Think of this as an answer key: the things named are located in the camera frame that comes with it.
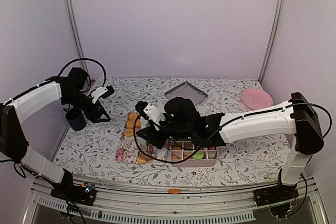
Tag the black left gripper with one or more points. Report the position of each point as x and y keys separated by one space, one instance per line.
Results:
x=94 y=117

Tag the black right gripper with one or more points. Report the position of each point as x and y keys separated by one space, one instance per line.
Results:
x=152 y=136

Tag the dotted tan sandwich cookie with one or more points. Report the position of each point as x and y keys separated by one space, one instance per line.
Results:
x=142 y=159

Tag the pink divided cookie tin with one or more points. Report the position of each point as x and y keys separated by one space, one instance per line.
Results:
x=181 y=150

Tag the green round cookie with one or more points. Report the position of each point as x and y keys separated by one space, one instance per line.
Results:
x=198 y=155

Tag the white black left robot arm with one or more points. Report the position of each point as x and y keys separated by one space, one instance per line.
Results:
x=42 y=130

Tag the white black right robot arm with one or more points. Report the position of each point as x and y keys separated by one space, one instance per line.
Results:
x=180 y=120

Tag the dark blue cup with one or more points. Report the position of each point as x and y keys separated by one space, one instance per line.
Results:
x=75 y=119

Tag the silver metal tin lid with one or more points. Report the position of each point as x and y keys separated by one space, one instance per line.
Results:
x=187 y=91

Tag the fallen orange cookie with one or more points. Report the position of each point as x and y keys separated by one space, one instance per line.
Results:
x=174 y=191

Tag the pink plastic plate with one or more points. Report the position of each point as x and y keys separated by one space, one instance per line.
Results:
x=256 y=99

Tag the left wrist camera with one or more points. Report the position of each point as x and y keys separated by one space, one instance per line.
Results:
x=101 y=92

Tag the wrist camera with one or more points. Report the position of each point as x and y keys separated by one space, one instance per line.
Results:
x=101 y=92
x=150 y=115

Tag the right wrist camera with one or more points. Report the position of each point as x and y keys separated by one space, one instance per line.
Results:
x=150 y=115

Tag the aluminium front rail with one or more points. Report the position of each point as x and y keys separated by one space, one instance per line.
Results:
x=119 y=202

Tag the aluminium left corner post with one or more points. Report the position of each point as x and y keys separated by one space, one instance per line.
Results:
x=73 y=28

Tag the aluminium corner post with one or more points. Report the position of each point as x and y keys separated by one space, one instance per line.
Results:
x=73 y=28
x=271 y=41

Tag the aluminium right corner post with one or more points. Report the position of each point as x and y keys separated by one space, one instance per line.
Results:
x=271 y=41

